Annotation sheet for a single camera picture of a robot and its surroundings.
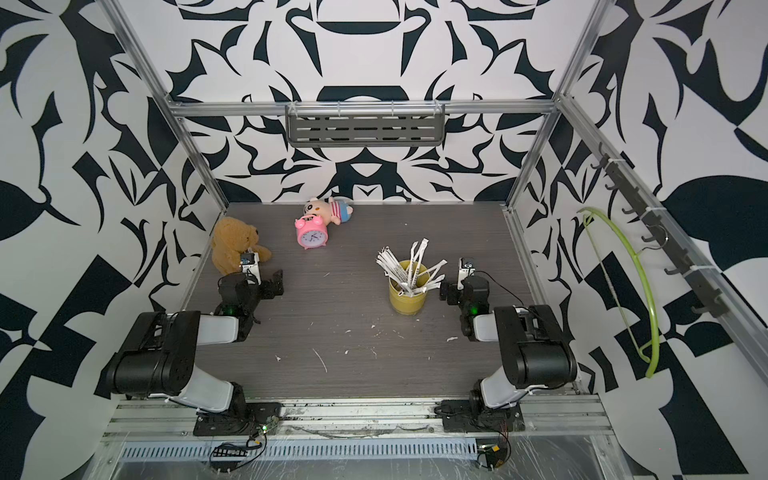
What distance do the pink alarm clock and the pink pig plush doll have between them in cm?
3

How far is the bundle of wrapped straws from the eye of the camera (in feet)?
2.59

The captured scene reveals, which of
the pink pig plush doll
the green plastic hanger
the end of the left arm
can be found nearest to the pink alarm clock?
the pink pig plush doll

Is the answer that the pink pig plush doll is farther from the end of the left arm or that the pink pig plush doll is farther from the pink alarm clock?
the end of the left arm

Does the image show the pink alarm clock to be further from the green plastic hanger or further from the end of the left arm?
the green plastic hanger

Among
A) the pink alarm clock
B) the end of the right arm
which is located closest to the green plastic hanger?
the end of the right arm

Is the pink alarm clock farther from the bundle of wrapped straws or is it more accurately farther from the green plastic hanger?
A: the green plastic hanger

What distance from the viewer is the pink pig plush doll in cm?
110

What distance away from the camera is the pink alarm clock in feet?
3.33

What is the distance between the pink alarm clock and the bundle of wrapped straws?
319 mm

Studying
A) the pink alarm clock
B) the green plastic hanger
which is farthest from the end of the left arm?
the green plastic hanger

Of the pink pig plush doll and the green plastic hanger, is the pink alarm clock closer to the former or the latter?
the pink pig plush doll

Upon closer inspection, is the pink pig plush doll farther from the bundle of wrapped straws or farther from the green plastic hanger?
the green plastic hanger

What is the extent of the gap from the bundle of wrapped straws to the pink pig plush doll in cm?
34

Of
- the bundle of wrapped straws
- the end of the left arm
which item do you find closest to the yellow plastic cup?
the bundle of wrapped straws
